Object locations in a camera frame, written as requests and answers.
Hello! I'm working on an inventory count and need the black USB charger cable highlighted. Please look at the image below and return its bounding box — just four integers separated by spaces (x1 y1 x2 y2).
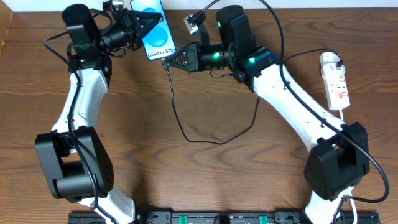
161 48 344 146

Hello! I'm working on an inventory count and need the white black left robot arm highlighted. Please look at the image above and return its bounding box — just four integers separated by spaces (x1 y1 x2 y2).
35 1 163 223

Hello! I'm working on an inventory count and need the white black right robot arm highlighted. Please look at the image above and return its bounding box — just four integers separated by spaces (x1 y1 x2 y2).
164 5 371 223

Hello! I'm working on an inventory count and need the white charger plug adapter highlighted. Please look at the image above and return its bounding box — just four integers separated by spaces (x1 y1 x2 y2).
321 63 346 79

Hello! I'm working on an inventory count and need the brown cardboard panel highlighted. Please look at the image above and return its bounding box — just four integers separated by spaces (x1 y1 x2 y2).
0 0 14 51

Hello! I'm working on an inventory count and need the white power strip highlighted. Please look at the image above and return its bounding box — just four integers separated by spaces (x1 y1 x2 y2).
320 52 350 111

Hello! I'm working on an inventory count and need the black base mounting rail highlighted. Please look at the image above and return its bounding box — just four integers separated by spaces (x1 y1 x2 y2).
67 211 381 224

